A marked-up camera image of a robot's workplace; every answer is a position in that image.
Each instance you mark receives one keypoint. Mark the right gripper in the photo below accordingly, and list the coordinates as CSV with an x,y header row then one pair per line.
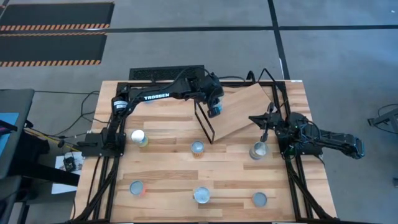
x,y
273,123

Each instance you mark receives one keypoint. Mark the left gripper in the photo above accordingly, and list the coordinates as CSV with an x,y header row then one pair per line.
x,y
214,87

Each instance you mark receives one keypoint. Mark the large silver can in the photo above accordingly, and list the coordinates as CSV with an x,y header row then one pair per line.
x,y
258,149

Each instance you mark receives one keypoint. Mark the brown patterned can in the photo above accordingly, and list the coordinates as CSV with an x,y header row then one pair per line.
x,y
197,146

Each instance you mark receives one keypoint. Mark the white red label can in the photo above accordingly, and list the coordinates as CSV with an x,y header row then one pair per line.
x,y
202,194

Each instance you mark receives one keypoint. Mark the orange patterned can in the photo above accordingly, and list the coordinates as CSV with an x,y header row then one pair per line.
x,y
136,187

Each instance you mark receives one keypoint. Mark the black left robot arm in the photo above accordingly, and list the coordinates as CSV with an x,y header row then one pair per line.
x,y
155,96

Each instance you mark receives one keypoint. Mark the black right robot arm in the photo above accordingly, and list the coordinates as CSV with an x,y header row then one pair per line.
x,y
335,138

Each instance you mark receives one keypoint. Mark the black floor vent grate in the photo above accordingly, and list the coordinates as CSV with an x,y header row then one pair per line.
x,y
155,74

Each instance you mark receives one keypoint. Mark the grey lid can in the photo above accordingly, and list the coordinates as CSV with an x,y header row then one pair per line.
x,y
259,199

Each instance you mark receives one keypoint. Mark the yellow and blue can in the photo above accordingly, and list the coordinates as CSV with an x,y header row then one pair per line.
x,y
137,136

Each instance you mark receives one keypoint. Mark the grey metal stand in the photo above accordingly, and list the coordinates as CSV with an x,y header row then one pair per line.
x,y
385,119

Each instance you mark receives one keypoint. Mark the small black device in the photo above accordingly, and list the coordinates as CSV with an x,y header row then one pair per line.
x,y
69,163

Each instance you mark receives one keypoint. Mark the white paper sheet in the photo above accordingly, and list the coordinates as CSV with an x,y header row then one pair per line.
x,y
60,161
62,188

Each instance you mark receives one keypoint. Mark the black hazard stripe floor mat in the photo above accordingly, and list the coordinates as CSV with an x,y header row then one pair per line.
x,y
56,14
49,48

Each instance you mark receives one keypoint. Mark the black desk base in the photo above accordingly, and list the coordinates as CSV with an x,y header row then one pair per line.
x,y
46,174

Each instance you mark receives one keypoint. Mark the grey desk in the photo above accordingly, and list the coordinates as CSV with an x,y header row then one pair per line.
x,y
18,102

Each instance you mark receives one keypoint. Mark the blue item on desk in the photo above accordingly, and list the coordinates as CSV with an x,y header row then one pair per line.
x,y
7,130

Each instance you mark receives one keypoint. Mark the black aluminium table frame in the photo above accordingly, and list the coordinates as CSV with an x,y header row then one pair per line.
x,y
140,84

